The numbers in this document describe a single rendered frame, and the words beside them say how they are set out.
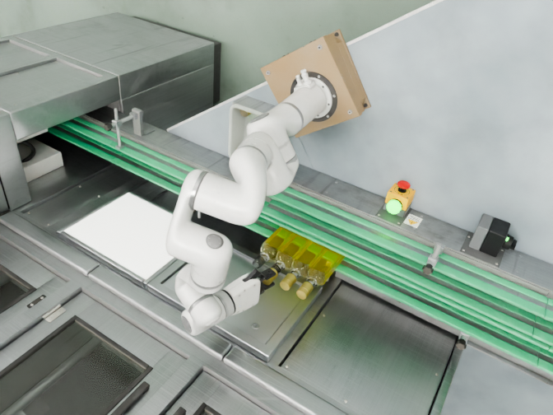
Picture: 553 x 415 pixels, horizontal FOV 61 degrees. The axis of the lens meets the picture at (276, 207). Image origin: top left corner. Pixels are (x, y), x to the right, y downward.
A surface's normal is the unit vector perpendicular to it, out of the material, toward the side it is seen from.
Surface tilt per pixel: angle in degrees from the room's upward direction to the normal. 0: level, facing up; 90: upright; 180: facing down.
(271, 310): 90
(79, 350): 90
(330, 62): 5
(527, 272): 90
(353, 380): 90
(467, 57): 0
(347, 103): 5
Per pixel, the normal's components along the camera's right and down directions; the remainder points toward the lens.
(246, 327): 0.10, -0.80
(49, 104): 0.85, 0.38
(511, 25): -0.52, 0.47
